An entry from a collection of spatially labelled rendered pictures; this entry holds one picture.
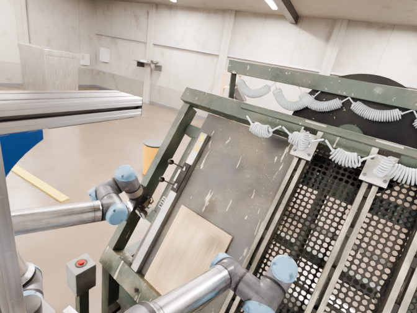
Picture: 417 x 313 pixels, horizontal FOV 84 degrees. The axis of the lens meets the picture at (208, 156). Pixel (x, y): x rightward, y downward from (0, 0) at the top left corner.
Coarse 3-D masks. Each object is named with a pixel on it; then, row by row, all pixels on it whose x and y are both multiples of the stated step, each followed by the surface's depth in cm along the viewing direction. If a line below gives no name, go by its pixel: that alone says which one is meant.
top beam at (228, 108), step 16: (192, 96) 156; (208, 96) 150; (224, 112) 142; (240, 112) 136; (256, 128) 139; (272, 128) 125; (288, 128) 121; (336, 128) 111; (320, 144) 113; (336, 144) 109; (352, 144) 106; (400, 160) 96; (416, 160) 94
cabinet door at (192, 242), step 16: (176, 224) 142; (192, 224) 137; (208, 224) 133; (176, 240) 139; (192, 240) 134; (208, 240) 130; (224, 240) 126; (160, 256) 140; (176, 256) 136; (192, 256) 131; (208, 256) 127; (160, 272) 137; (176, 272) 133; (192, 272) 129; (160, 288) 134
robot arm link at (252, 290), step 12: (252, 276) 69; (264, 276) 69; (240, 288) 67; (252, 288) 66; (264, 288) 65; (276, 288) 65; (252, 300) 64; (264, 300) 63; (276, 300) 64; (252, 312) 62; (264, 312) 62
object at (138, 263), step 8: (200, 136) 151; (208, 136) 151; (200, 144) 149; (192, 152) 150; (200, 152) 151; (192, 160) 148; (192, 168) 150; (184, 184) 149; (168, 200) 147; (176, 200) 148; (168, 208) 145; (160, 216) 146; (168, 216) 148; (160, 224) 144; (152, 232) 145; (152, 240) 143; (144, 248) 144; (144, 256) 143; (136, 264) 143
